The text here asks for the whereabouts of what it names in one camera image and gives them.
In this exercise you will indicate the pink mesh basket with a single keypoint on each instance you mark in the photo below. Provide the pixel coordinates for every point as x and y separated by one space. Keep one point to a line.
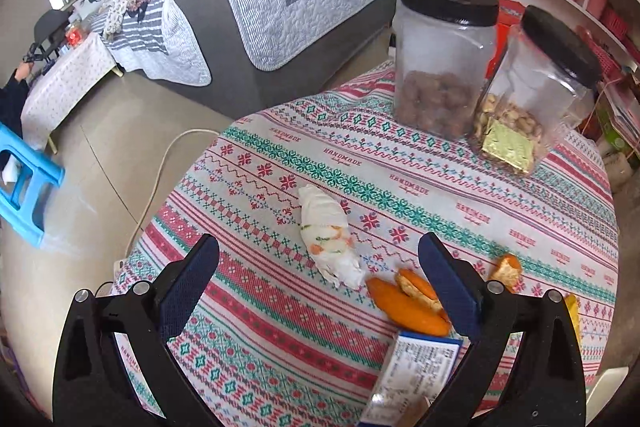
614 23

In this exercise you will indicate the black chair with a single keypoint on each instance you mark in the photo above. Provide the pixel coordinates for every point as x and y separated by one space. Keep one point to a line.
50 27

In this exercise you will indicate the long pink basket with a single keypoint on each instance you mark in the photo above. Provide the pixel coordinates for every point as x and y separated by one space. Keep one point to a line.
602 57

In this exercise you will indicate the small curled orange peel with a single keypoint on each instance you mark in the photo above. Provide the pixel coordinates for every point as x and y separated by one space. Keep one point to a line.
415 287

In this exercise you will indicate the table with white dotted cloth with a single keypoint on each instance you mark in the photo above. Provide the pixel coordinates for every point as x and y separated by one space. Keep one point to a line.
65 77

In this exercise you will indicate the plastic jar of brown nuts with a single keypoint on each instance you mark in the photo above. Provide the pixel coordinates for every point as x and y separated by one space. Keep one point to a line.
440 47

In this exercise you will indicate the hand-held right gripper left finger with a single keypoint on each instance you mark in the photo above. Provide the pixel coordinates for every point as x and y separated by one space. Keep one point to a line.
192 287

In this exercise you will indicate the blue plastic stool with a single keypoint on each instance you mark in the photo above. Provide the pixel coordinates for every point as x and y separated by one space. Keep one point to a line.
30 187

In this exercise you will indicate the small orange peel chunk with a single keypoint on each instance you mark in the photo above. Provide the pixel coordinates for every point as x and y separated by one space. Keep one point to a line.
507 269

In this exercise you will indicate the plastic jar with gold label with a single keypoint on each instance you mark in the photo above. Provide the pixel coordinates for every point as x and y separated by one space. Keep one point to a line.
540 87

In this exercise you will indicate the grey sofa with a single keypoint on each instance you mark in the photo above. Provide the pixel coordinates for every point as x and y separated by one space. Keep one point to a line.
210 17

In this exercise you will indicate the yellow snack packet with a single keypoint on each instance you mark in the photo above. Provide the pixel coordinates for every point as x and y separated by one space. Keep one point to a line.
574 317

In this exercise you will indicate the blue drink carton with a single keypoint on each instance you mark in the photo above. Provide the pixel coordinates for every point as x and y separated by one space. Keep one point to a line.
410 372

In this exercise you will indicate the white chair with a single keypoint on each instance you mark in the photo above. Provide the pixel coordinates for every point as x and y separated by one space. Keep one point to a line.
605 392

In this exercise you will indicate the patterned red green tablecloth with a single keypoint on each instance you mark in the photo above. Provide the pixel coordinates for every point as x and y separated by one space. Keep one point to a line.
450 217

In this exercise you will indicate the red cardboard box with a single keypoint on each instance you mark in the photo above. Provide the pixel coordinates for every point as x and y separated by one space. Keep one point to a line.
507 27

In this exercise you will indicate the white tissue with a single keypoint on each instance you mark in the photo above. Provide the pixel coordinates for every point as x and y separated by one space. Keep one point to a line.
325 232

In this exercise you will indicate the white bag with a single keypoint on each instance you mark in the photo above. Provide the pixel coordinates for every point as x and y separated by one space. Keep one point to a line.
617 172

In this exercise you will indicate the stack of papers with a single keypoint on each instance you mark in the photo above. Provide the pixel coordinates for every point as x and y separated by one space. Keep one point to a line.
622 112

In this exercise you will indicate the large orange peel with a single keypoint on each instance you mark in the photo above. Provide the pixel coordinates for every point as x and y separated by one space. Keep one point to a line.
400 314

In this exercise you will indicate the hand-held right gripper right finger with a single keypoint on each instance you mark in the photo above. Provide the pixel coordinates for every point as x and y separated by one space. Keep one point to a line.
450 287

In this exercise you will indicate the striped quilted seat cover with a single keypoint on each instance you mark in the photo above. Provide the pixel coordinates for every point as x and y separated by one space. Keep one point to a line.
150 47

